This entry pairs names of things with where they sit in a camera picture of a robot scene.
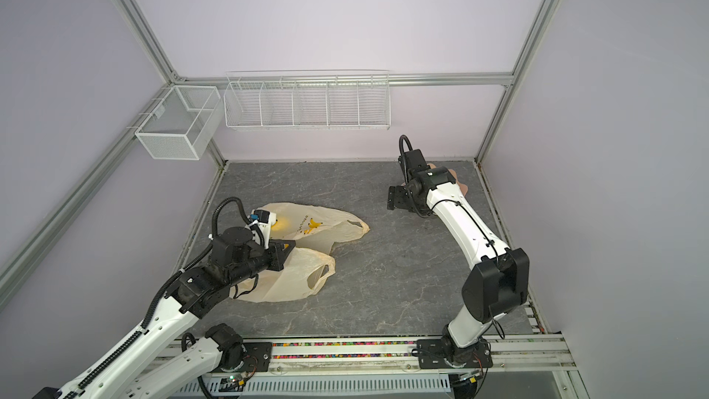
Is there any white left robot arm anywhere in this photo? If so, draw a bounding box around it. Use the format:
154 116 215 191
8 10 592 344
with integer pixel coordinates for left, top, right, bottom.
36 240 295 398

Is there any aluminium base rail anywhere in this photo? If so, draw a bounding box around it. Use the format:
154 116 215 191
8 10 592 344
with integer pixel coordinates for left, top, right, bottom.
137 333 588 399

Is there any small white wire basket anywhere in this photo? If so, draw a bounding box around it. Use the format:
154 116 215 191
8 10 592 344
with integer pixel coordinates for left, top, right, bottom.
136 85 225 161

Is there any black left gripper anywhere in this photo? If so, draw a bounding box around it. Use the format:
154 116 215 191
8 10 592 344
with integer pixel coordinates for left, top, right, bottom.
228 238 297 286

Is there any banana print plastic bag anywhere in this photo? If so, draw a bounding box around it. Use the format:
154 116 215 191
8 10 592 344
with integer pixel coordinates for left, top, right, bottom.
233 202 370 303

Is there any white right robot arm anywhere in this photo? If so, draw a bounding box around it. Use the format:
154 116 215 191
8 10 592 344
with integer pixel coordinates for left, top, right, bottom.
387 148 530 368

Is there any long white wire basket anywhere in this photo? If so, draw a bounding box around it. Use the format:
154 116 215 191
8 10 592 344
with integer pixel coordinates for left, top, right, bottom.
223 69 391 130

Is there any peach wavy fruit plate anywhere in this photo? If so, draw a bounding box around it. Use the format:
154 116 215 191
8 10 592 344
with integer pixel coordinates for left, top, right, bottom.
425 163 472 195

